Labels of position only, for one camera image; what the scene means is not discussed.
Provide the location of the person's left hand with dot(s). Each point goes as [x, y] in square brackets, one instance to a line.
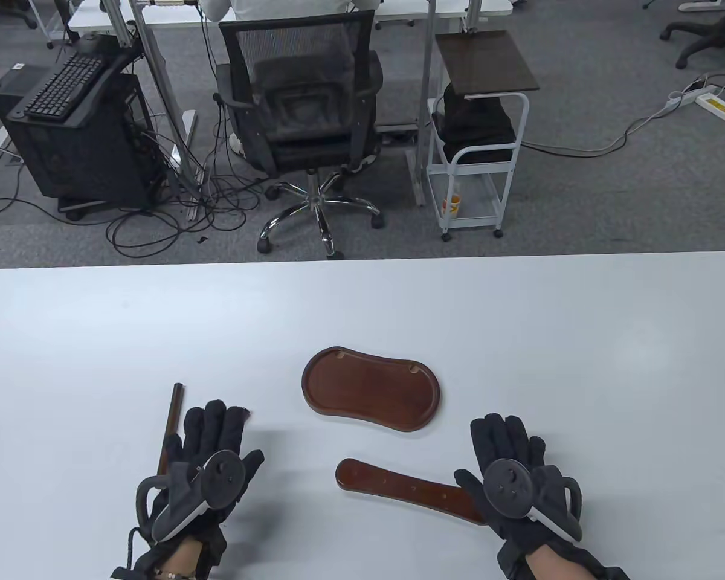
[214, 423]

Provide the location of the person's right hand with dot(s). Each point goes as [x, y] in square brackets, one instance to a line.
[504, 435]

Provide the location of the brown wooden key rack crossbar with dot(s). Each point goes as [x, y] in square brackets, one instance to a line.
[399, 486]

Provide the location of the brown wooden key rack base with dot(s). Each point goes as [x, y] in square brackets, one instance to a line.
[371, 389]

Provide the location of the person's left forearm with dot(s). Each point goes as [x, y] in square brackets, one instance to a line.
[181, 559]

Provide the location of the person's right forearm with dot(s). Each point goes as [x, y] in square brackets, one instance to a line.
[553, 565]

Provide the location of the black computer tower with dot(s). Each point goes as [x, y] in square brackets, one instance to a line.
[84, 157]

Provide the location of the black bag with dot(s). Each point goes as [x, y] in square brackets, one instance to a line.
[474, 130]

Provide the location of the white rolling cart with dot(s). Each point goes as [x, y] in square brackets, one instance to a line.
[522, 121]

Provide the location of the black mesh office chair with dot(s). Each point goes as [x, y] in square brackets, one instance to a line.
[302, 90]

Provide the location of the black keyboard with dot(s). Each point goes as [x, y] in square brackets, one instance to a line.
[66, 84]

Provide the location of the dark brown board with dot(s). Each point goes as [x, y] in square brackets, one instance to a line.
[486, 60]

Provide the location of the white power strip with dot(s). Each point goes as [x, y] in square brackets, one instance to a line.
[695, 95]

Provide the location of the yellow label power strip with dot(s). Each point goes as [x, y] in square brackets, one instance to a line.
[719, 109]

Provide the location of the white desk with metal legs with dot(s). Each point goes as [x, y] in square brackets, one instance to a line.
[175, 15]

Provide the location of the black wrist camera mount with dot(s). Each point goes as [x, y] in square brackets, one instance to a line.
[607, 573]
[127, 573]

